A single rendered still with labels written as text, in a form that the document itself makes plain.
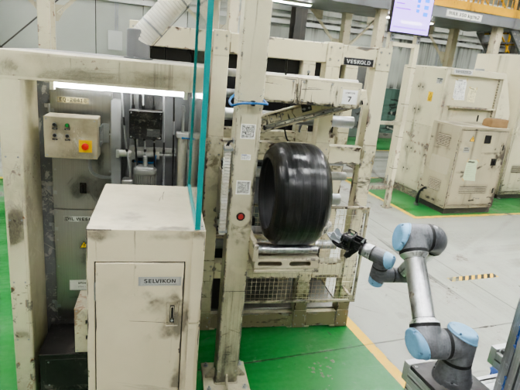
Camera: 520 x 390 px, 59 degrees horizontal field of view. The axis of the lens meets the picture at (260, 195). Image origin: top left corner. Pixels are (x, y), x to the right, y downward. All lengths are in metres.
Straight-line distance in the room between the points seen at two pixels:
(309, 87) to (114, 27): 8.88
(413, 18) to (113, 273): 5.37
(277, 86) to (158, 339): 1.46
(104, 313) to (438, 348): 1.22
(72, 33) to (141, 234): 9.73
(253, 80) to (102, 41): 9.06
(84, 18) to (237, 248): 9.19
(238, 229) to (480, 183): 5.28
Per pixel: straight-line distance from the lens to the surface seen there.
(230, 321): 2.67
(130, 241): 1.62
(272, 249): 2.42
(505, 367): 2.14
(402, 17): 6.29
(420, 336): 1.87
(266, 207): 2.72
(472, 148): 6.96
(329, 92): 2.64
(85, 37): 11.18
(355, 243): 2.29
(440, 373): 2.03
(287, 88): 2.57
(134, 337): 1.80
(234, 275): 2.53
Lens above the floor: 1.86
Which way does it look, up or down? 17 degrees down
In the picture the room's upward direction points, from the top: 6 degrees clockwise
